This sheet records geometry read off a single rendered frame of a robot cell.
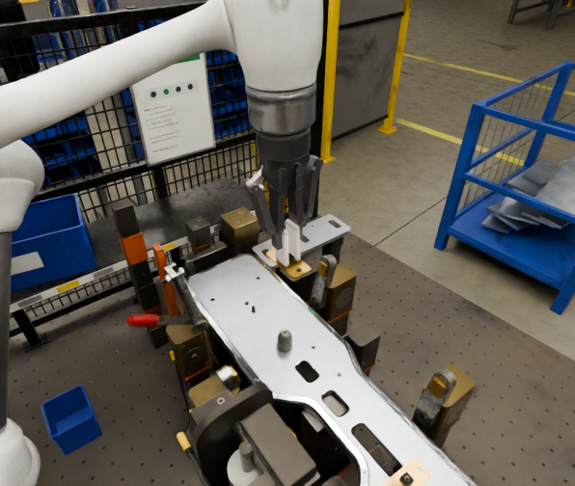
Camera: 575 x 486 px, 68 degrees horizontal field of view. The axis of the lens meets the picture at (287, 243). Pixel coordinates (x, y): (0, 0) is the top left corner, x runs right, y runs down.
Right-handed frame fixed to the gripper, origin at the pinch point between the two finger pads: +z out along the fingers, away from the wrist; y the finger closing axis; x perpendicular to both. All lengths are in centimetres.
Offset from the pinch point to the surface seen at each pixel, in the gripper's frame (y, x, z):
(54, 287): 35, -49, 26
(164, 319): 19.2, -15.5, 18.9
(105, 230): 17, -64, 26
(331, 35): -193, -210, 28
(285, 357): 0.9, -1.4, 30.8
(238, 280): -3.6, -27.4, 30.2
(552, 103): -285, -82, 66
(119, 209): 15.6, -44.4, 9.6
